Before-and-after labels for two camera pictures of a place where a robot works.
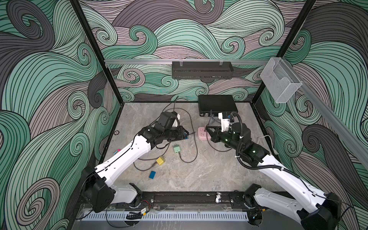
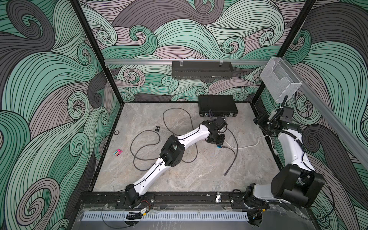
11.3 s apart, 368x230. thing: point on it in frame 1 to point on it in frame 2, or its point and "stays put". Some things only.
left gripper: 180,134 to 221,142
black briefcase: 212,105 stays put
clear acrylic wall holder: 280,80 stays put
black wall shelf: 202,70 stays put
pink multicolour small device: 116,151 stays put
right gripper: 215,135 to 258,120
